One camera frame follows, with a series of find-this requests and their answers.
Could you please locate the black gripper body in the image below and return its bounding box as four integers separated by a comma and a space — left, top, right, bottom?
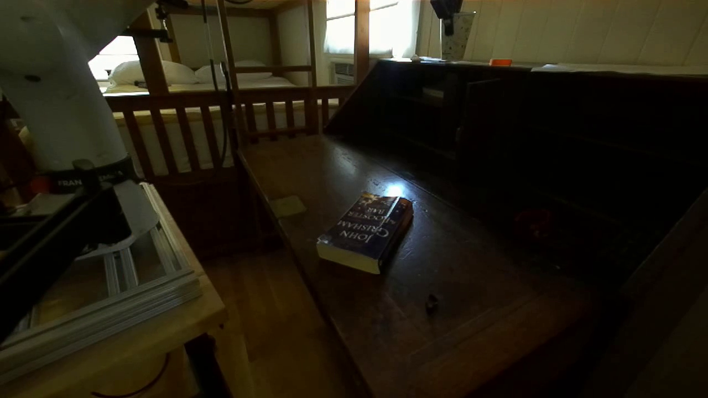
428, 0, 467, 21

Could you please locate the flat white paper sheet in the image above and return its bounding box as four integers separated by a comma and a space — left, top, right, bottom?
530, 62, 708, 80

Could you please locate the dark paperback book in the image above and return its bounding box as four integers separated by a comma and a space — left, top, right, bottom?
314, 191, 417, 279

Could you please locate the pale paper note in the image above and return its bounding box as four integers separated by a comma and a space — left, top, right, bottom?
271, 194, 308, 218

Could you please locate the white pillow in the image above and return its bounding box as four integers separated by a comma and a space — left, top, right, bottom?
109, 57, 199, 88

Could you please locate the dark wooden secretary desk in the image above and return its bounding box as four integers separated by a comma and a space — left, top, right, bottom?
234, 54, 708, 398

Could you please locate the small red base object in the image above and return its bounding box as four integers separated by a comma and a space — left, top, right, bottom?
29, 174, 55, 198

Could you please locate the light wooden robot table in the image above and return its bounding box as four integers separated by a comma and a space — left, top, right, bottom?
0, 179, 256, 398

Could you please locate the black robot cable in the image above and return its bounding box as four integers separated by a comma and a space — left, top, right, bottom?
209, 0, 245, 167

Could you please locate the wooden bed frame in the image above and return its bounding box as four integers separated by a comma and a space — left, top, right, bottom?
103, 0, 375, 186

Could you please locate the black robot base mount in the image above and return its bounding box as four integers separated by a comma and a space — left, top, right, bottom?
0, 186, 140, 340

